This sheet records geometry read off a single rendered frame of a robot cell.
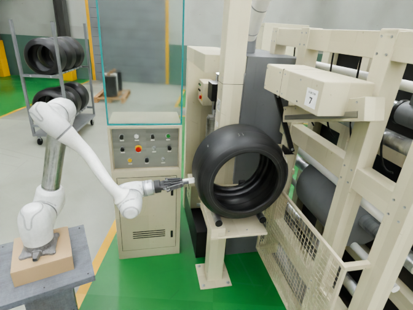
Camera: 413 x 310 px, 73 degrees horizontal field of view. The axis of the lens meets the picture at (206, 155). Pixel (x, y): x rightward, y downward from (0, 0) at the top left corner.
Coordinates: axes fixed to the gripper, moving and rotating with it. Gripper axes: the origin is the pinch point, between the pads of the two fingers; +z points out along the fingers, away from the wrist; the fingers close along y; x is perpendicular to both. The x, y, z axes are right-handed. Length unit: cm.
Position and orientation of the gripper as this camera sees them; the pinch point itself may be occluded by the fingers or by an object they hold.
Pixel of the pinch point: (188, 181)
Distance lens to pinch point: 164.9
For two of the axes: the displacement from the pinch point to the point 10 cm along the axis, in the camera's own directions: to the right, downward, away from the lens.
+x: 0.8, 9.0, 4.3
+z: 9.8, -1.6, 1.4
